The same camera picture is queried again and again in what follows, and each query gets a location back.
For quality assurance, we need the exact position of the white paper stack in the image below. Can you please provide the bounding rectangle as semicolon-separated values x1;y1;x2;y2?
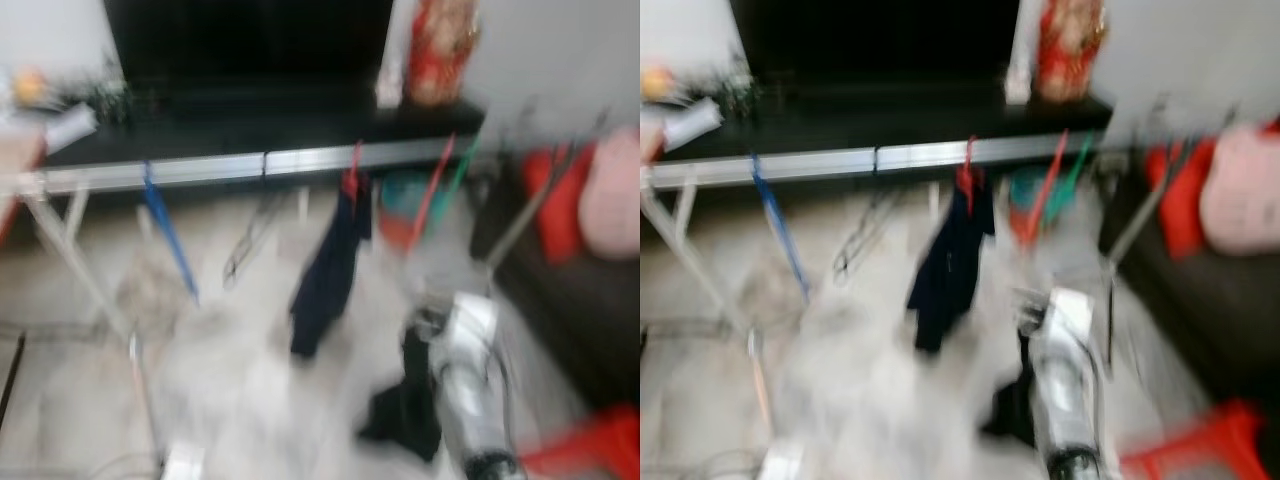
40;102;98;153
665;98;723;151

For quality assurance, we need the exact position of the black t-shirt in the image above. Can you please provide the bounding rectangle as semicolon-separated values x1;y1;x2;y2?
358;325;443;463
980;330;1041;446

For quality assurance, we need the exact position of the orange round figure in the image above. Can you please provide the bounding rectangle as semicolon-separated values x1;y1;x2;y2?
12;68;49;106
645;65;679;103

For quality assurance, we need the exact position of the black television console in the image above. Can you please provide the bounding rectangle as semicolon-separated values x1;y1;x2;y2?
665;85;1116;181
40;85;486;187

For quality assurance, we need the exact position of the silver metal clothes rack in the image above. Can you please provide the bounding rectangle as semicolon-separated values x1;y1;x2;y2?
0;100;611;471
640;95;1241;471

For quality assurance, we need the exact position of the pink cat face cushion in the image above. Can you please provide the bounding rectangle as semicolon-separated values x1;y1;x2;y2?
1200;120;1280;256
578;125;641;263

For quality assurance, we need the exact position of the blue plastic hanger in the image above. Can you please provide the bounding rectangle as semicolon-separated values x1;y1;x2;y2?
140;160;201;306
750;155;811;306

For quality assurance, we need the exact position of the marble pattern folding table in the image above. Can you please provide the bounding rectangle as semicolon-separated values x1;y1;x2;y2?
0;130;46;246
640;125;666;191

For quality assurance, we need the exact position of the white tissue box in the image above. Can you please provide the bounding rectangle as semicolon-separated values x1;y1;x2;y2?
1003;60;1036;106
375;60;406;109

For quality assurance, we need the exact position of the black flat television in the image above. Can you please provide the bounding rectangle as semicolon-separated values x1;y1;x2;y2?
105;0;396;87
730;0;1021;87

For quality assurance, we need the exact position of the red cushion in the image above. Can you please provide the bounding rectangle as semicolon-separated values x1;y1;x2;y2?
520;145;601;266
1145;135;1216;261

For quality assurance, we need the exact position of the navy blue garment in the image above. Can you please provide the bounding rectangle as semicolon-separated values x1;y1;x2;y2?
907;175;996;353
290;175;373;359

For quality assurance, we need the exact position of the orange bin teal liner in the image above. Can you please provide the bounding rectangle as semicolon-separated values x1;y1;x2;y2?
378;170;446;251
1005;165;1071;246

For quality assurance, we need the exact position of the black wire hanger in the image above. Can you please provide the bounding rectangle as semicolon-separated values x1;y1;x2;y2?
835;185;906;286
222;185;291;291

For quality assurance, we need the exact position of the red gold figurine statue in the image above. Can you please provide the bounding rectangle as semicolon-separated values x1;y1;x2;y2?
1035;0;1109;103
405;0;479;106

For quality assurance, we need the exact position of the dark grey sofa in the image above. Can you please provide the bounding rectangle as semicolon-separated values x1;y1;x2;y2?
470;150;641;411
1097;140;1280;401

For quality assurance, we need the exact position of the red plastic stool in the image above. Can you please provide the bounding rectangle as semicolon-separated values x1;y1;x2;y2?
520;405;641;480
1120;398;1276;480

